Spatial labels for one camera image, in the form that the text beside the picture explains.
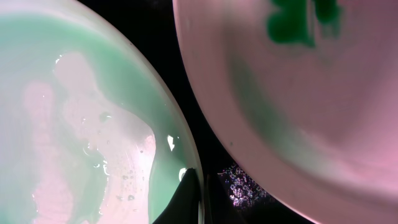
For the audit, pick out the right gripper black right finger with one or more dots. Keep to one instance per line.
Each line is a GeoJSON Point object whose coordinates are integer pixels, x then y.
{"type": "Point", "coordinates": [218, 207]}

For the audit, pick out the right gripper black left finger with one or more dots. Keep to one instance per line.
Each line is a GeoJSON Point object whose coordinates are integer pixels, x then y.
{"type": "Point", "coordinates": [183, 206]}

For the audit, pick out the white plate with green stain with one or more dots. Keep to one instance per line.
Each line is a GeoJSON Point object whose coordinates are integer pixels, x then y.
{"type": "Point", "coordinates": [89, 131]}

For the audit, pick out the black round serving tray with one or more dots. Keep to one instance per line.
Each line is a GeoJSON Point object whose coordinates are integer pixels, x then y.
{"type": "Point", "coordinates": [150, 26]}

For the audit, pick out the white plate front green stain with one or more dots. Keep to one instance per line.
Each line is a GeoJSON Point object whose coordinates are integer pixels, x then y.
{"type": "Point", "coordinates": [303, 96]}

